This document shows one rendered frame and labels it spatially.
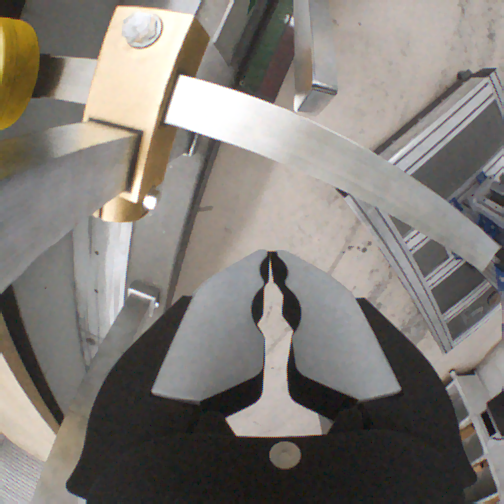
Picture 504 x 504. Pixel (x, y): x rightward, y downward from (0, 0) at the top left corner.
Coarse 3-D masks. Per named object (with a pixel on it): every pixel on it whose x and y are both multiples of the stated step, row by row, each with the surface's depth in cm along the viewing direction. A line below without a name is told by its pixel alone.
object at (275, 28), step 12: (288, 0) 19; (276, 12) 20; (288, 12) 20; (276, 24) 21; (264, 36) 22; (276, 36) 22; (264, 48) 22; (252, 60) 23; (264, 60) 23; (252, 72) 24; (264, 72) 24; (252, 84) 25
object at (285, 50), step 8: (288, 24) 21; (288, 32) 21; (288, 40) 22; (280, 48) 22; (288, 48) 22; (280, 56) 23; (288, 56) 23; (272, 64) 23; (280, 64) 23; (272, 72) 24; (280, 72) 24; (264, 80) 24; (272, 80) 24; (280, 80) 24; (264, 88) 25; (272, 88) 25; (272, 96) 25
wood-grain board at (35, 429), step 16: (0, 320) 21; (0, 336) 21; (0, 352) 21; (16, 352) 25; (0, 368) 24; (16, 368) 25; (0, 384) 28; (16, 384) 26; (32, 384) 29; (0, 400) 35; (16, 400) 31; (32, 400) 29; (0, 416) 49; (16, 416) 39; (32, 416) 34; (48, 416) 35; (16, 432) 59; (32, 432) 46; (48, 432) 39; (32, 448) 76; (48, 448) 56
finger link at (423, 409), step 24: (384, 336) 7; (408, 360) 6; (408, 384) 5; (432, 384) 5; (360, 408) 5; (384, 408) 5; (408, 408) 5; (432, 408) 5; (408, 432) 4; (432, 432) 4; (456, 432) 4; (456, 456) 3
